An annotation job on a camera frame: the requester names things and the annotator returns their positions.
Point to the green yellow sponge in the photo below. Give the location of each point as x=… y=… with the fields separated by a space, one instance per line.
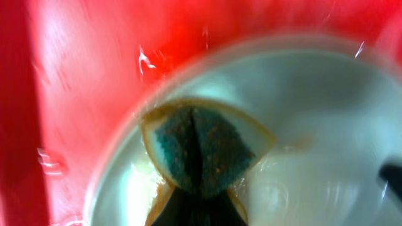
x=255 y=136

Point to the red plastic tray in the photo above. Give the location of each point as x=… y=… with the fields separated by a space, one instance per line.
x=70 y=70

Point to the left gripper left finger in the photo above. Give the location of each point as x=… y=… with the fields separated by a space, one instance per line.
x=204 y=155

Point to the white plate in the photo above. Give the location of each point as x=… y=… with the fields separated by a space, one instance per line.
x=335 y=109

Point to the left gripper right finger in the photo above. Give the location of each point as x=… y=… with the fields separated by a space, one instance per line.
x=391 y=174

